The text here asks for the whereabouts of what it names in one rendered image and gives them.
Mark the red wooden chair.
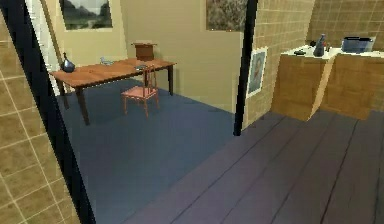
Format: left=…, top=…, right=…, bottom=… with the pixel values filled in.
left=120, top=63, right=161, bottom=119

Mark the blue portrait framed picture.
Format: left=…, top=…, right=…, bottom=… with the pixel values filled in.
left=245, top=46, right=269, bottom=99

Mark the brown wooden table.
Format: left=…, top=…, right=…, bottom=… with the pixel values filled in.
left=50, top=57, right=177, bottom=127

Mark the mottled grey framed picture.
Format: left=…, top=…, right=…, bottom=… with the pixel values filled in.
left=205, top=0, right=249, bottom=33

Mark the dark blue vase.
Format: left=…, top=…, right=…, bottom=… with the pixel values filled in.
left=60, top=52, right=76, bottom=74

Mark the wooden kitchen counter cabinet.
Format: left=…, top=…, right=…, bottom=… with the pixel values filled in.
left=270, top=44, right=384, bottom=122

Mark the dark grey bottle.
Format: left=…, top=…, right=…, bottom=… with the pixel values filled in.
left=312, top=33, right=328, bottom=58

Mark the landscape framed picture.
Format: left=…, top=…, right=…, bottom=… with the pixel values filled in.
left=58, top=0, right=114, bottom=32

